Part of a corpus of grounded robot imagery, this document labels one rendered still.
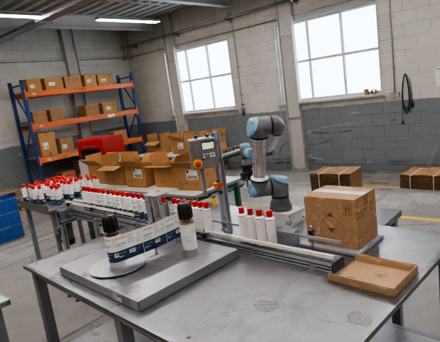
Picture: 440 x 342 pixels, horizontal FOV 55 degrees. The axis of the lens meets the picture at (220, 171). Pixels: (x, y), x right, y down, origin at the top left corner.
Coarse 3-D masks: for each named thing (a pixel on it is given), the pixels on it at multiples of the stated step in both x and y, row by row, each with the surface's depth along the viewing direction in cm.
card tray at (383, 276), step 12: (360, 264) 203; (372, 264) 201; (384, 264) 198; (396, 264) 194; (408, 264) 190; (336, 276) 188; (348, 276) 192; (360, 276) 191; (372, 276) 189; (384, 276) 188; (396, 276) 186; (408, 276) 180; (360, 288) 180; (372, 288) 176; (384, 288) 172; (396, 288) 171
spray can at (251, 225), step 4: (248, 208) 233; (252, 208) 233; (248, 212) 233; (252, 212) 233; (248, 216) 233; (252, 216) 232; (248, 220) 233; (252, 220) 232; (248, 224) 234; (252, 224) 233; (248, 228) 234; (252, 228) 233; (248, 232) 236; (252, 232) 234; (256, 232) 234; (252, 236) 234; (256, 236) 235
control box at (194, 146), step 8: (192, 144) 256; (200, 144) 257; (192, 152) 257; (200, 152) 258; (216, 152) 260; (192, 160) 258; (200, 160) 258; (208, 160) 260; (216, 160) 260; (192, 168) 261; (200, 168) 259
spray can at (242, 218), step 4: (240, 208) 237; (240, 212) 237; (240, 216) 237; (244, 216) 237; (240, 220) 238; (244, 220) 238; (240, 224) 238; (244, 224) 238; (240, 228) 239; (244, 228) 238; (240, 232) 240; (244, 232) 239; (240, 236) 241; (244, 236) 239; (248, 236) 240
